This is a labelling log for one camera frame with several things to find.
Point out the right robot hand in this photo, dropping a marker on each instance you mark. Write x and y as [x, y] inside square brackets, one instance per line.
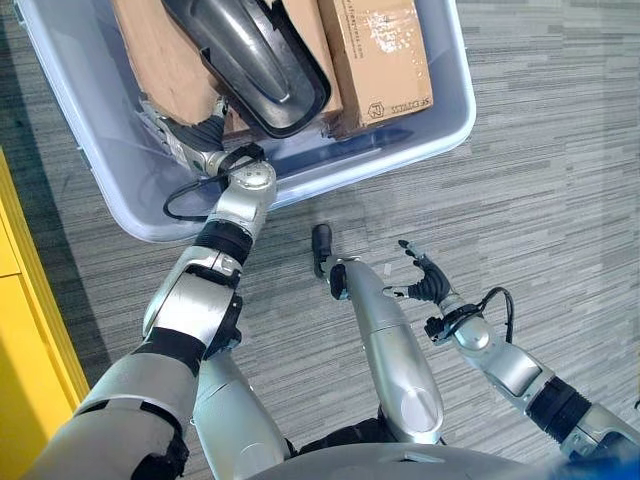
[428, 286]

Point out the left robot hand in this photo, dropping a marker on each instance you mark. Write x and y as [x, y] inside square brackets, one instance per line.
[192, 141]

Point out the black sole-shaped part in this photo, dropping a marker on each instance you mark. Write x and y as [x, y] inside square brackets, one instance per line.
[260, 65]

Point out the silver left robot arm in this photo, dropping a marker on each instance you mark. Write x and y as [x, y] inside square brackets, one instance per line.
[190, 320]

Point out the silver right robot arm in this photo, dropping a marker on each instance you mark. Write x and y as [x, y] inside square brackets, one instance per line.
[520, 372]

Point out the translucent plastic storage box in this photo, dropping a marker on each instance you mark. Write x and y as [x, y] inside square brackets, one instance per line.
[125, 130]

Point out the brown printed cardboard box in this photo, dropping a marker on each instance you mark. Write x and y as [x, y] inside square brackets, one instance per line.
[382, 60]

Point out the yellow metal shelf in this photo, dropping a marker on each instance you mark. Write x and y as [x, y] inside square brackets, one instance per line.
[25, 340]

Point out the silver right robot leg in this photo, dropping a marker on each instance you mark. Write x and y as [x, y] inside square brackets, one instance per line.
[387, 345]

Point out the silver robot leg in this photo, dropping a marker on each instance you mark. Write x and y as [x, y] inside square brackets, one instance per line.
[387, 345]
[235, 420]

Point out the large brown cardboard sheet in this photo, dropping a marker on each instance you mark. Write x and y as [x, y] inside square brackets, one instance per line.
[160, 60]

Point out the dark right robot foot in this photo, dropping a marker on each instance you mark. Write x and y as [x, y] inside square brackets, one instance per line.
[321, 245]

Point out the grey robot torso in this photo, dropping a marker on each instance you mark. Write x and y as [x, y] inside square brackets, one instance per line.
[390, 462]

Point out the silver left robot leg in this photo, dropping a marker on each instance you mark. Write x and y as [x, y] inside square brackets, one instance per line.
[235, 420]

